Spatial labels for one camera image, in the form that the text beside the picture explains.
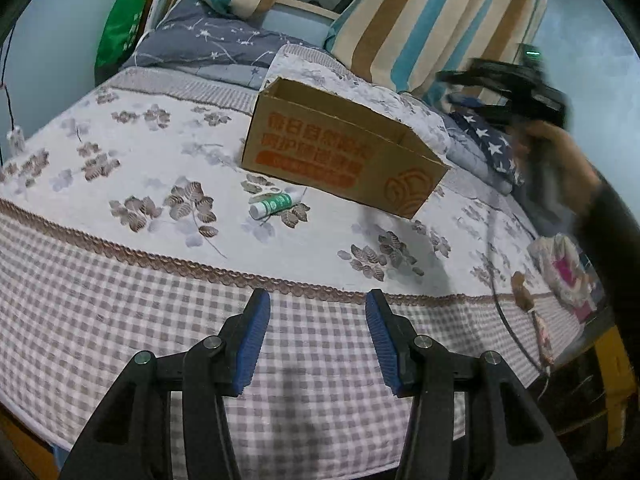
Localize small brown plush toy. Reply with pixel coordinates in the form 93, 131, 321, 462
511, 271, 536, 311

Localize navy star-print pillow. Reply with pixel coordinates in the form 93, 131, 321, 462
447, 110, 526, 188

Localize brown cardboard box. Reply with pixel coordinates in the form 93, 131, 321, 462
240, 76, 451, 220

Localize thin black adapter cable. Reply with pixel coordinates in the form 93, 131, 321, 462
0, 40, 16, 131

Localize pink white plush toy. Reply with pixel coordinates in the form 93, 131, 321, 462
530, 235, 598, 321

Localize green shopping bag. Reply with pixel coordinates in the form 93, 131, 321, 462
95, 0, 151, 72

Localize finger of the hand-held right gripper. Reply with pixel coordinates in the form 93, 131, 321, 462
451, 101, 517, 127
436, 59, 533, 87

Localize orange striped strap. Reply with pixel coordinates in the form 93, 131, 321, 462
532, 310, 555, 366

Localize person's right forearm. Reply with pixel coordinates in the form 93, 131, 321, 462
515, 120, 640, 341

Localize yellow furniture frame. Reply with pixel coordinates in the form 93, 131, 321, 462
597, 325, 631, 451

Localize large striped pillow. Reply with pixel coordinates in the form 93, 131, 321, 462
324, 0, 556, 106

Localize white green toothpaste tube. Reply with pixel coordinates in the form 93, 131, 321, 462
248, 187, 308, 220

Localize grey star-print pillow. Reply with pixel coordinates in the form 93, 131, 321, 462
132, 0, 331, 88

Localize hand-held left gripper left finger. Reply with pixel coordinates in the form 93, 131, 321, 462
59, 288, 272, 480

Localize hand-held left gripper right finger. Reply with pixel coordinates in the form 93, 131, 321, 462
365, 288, 581, 480

